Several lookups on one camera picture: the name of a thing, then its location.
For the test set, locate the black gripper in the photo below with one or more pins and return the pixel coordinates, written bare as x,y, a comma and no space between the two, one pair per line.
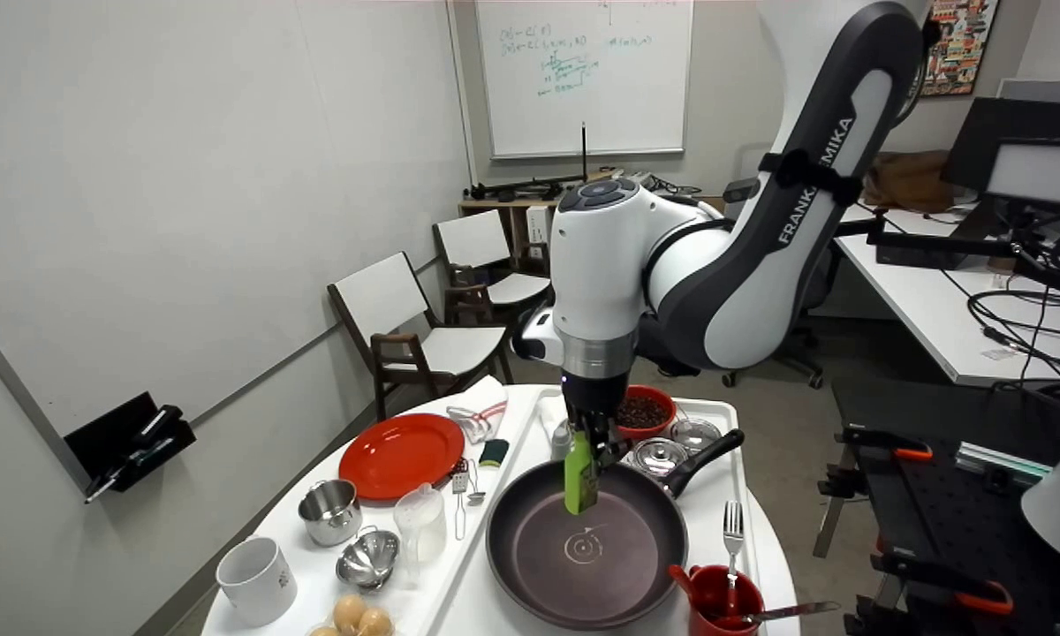
596,408

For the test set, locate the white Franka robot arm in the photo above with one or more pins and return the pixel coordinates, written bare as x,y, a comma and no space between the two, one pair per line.
742,269

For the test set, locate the grey capped shaker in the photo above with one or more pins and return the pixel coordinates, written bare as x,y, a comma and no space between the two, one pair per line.
561,442

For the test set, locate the metal lid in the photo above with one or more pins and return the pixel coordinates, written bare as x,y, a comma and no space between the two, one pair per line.
658,455

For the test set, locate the red bowl of coffee beans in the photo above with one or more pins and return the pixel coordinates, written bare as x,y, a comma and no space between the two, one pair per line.
648,409

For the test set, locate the dark green sponge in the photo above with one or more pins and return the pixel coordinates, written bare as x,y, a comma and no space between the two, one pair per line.
491,451

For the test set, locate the black frying pan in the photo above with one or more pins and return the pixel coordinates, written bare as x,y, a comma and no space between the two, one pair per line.
588,553

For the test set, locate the white red striped packet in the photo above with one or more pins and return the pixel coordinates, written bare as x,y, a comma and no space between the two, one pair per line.
482,408

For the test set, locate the white plastic tray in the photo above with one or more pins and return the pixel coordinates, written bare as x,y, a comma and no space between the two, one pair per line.
700,531
311,566

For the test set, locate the silver fork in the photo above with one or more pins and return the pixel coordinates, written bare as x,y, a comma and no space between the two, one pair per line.
734,535

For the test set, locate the clear plastic measuring cup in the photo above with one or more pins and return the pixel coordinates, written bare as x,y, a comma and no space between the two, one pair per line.
421,531

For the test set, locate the red plate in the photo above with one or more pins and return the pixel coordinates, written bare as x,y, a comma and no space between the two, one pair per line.
401,455

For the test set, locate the red measuring cup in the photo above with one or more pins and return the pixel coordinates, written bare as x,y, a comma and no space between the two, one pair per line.
718,600

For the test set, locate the steel bowl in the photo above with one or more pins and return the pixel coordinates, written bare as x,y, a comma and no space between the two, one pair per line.
330,512
369,560

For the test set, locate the white seat wooden chair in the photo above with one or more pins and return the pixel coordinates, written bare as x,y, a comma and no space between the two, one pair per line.
390,295
476,235

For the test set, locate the silver utensil in red cup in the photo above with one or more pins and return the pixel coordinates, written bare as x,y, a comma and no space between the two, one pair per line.
791,610

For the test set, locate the wooden side table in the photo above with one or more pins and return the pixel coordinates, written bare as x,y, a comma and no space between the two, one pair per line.
507,207

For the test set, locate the bread roll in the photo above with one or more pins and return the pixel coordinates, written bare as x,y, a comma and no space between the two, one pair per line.
377,624
347,616

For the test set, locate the white mug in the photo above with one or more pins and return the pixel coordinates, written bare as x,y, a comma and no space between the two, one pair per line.
252,575

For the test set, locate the white desk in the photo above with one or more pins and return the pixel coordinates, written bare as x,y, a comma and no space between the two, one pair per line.
943,303

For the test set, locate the brown bag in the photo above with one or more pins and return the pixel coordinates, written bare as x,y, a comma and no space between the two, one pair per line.
907,181

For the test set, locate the black computer monitor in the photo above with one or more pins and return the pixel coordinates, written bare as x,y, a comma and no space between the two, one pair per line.
1036,154

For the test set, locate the large wall whiteboard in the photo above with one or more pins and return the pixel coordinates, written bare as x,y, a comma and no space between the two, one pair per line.
588,71

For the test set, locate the black wall holder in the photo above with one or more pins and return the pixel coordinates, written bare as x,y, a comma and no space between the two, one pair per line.
124,442

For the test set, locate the colourful wall poster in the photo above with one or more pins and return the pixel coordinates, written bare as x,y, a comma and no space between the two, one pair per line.
959,45

